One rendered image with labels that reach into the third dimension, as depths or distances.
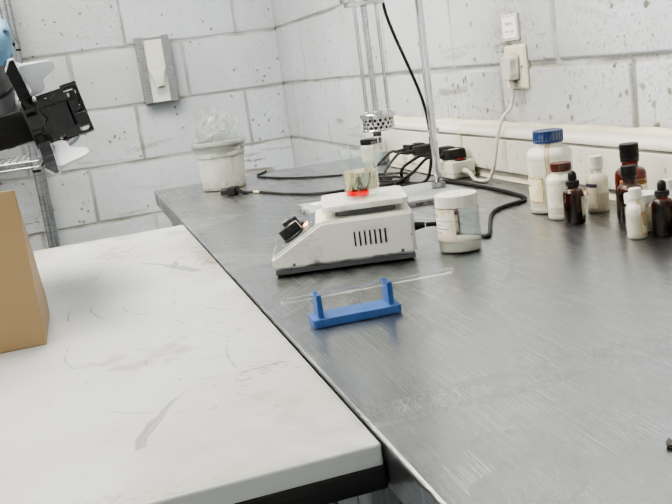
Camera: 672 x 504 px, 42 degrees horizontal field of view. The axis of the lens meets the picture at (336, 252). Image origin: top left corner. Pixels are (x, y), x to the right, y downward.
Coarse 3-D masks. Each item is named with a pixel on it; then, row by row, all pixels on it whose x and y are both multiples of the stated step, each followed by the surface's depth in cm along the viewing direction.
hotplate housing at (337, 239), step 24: (336, 216) 121; (360, 216) 119; (384, 216) 119; (408, 216) 119; (312, 240) 119; (336, 240) 119; (360, 240) 119; (384, 240) 119; (408, 240) 119; (288, 264) 120; (312, 264) 120; (336, 264) 120; (360, 264) 120
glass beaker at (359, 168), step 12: (360, 144) 124; (372, 144) 120; (348, 156) 119; (360, 156) 119; (372, 156) 120; (348, 168) 120; (360, 168) 119; (372, 168) 120; (348, 180) 120; (360, 180) 120; (372, 180) 120; (348, 192) 121; (360, 192) 120; (372, 192) 120
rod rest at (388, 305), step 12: (384, 288) 97; (312, 300) 97; (384, 300) 98; (396, 300) 98; (324, 312) 97; (336, 312) 96; (348, 312) 95; (360, 312) 95; (372, 312) 95; (384, 312) 96; (396, 312) 96; (312, 324) 95; (324, 324) 94; (336, 324) 95
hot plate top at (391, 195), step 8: (384, 192) 125; (392, 192) 124; (400, 192) 123; (328, 200) 124; (336, 200) 123; (344, 200) 122; (360, 200) 121; (368, 200) 120; (376, 200) 119; (384, 200) 119; (392, 200) 119; (400, 200) 119; (328, 208) 119; (336, 208) 119; (344, 208) 119; (352, 208) 119; (360, 208) 119
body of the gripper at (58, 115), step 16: (32, 96) 120; (48, 96) 122; (64, 96) 119; (80, 96) 125; (32, 112) 118; (48, 112) 120; (64, 112) 120; (80, 112) 120; (32, 128) 119; (48, 128) 120; (64, 128) 120; (80, 128) 120
